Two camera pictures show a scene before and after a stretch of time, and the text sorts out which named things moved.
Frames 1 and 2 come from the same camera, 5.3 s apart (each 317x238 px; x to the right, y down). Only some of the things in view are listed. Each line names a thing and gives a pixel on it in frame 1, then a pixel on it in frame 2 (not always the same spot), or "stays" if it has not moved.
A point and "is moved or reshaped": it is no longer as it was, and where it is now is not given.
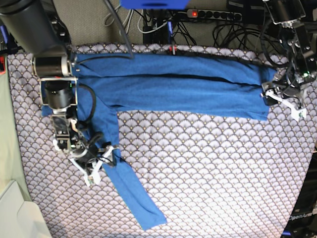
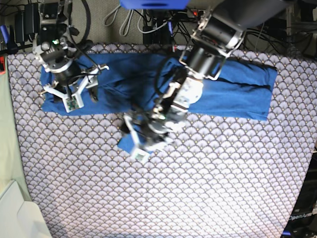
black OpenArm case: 303,222 stays
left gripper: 82,156 -> 66,73
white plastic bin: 21,218 stays
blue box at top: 154,4 stays
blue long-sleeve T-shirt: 200,85 is moved or reshaped
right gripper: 291,88 -> 156,131
